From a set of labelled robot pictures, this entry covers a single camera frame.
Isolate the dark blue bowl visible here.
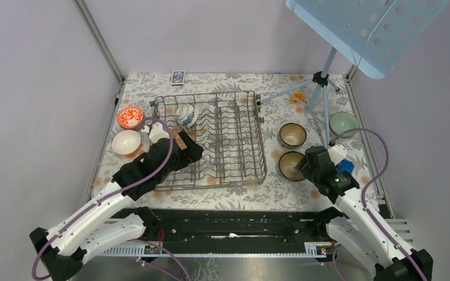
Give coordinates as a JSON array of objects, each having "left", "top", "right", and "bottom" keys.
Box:
[{"left": 278, "top": 151, "right": 305, "bottom": 181}]

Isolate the orange bowl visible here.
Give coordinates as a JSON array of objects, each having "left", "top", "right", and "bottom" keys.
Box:
[{"left": 111, "top": 130, "right": 141, "bottom": 156}]

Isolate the black patterned bowl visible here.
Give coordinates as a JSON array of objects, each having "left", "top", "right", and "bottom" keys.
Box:
[{"left": 278, "top": 122, "right": 308, "bottom": 148}]

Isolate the red white bowl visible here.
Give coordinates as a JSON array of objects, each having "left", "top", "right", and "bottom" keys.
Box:
[{"left": 117, "top": 106, "right": 145, "bottom": 129}]

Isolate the pale green bowl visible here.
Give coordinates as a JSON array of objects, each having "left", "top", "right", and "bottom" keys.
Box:
[{"left": 329, "top": 112, "right": 360, "bottom": 138}]

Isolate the grey wire dish rack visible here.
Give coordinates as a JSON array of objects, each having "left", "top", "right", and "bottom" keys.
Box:
[{"left": 149, "top": 91, "right": 267, "bottom": 191}]

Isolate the brown floral bowl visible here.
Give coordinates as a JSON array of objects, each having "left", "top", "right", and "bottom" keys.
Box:
[{"left": 171, "top": 128, "right": 188, "bottom": 150}]

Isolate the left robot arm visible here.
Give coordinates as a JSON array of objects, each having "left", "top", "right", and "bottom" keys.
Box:
[{"left": 29, "top": 131, "right": 204, "bottom": 280}]

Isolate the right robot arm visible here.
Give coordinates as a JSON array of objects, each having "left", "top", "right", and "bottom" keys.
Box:
[{"left": 295, "top": 146, "right": 433, "bottom": 280}]

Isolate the blue toy block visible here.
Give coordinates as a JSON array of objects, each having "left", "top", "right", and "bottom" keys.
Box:
[{"left": 337, "top": 159, "right": 354, "bottom": 174}]

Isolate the white blue floral bowl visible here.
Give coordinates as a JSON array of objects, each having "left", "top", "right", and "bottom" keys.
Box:
[{"left": 176, "top": 104, "right": 199, "bottom": 127}]

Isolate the orange butterfly toy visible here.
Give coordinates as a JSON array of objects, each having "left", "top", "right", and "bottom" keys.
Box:
[{"left": 289, "top": 92, "right": 306, "bottom": 104}]

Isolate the playing card box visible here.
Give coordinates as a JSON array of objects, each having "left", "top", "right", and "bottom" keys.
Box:
[{"left": 171, "top": 70, "right": 186, "bottom": 86}]

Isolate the blue music stand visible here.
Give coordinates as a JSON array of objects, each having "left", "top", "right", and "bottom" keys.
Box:
[{"left": 257, "top": 0, "right": 447, "bottom": 143}]

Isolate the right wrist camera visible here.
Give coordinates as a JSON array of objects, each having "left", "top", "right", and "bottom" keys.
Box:
[{"left": 328, "top": 144, "right": 347, "bottom": 166}]

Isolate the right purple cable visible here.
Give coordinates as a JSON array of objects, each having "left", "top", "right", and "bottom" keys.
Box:
[{"left": 328, "top": 128, "right": 429, "bottom": 281}]

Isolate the purple cable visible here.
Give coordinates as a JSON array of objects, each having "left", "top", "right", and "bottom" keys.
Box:
[
  {"left": 328, "top": 128, "right": 429, "bottom": 281},
  {"left": 30, "top": 116, "right": 175, "bottom": 281}
]

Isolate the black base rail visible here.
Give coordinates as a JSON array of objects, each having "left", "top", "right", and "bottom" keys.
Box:
[{"left": 141, "top": 208, "right": 335, "bottom": 255}]

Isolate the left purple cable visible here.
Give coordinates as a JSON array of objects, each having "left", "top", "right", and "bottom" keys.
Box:
[{"left": 30, "top": 116, "right": 175, "bottom": 281}]

